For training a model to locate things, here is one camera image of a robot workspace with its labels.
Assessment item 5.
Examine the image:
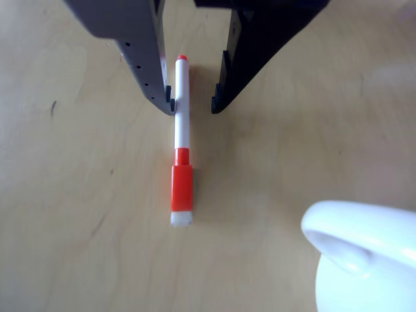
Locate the white ceramic cup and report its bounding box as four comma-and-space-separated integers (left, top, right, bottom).
300, 200, 416, 312

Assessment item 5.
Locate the white pen with red cap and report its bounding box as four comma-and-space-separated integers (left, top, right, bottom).
170, 54, 193, 228

